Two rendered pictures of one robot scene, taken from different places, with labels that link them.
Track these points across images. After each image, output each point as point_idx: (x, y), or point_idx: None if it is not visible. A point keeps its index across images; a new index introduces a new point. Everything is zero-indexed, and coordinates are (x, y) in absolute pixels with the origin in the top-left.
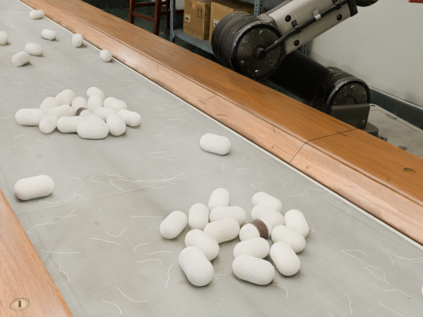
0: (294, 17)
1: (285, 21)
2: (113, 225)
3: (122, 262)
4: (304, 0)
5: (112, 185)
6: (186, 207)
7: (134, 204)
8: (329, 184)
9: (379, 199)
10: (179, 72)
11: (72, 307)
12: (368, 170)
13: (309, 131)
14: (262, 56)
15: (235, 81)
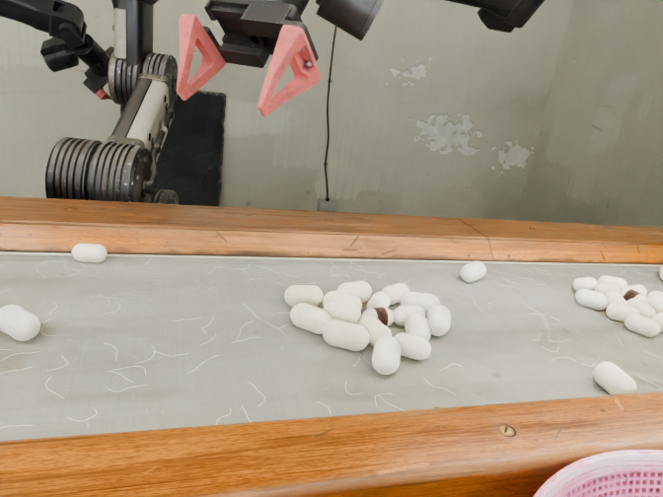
0: (152, 135)
1: (148, 141)
2: (643, 356)
3: None
4: (153, 111)
5: (563, 342)
6: (590, 318)
7: (598, 339)
8: (533, 259)
9: (564, 250)
10: (267, 230)
11: None
12: (539, 238)
13: (465, 231)
14: (154, 190)
15: (319, 217)
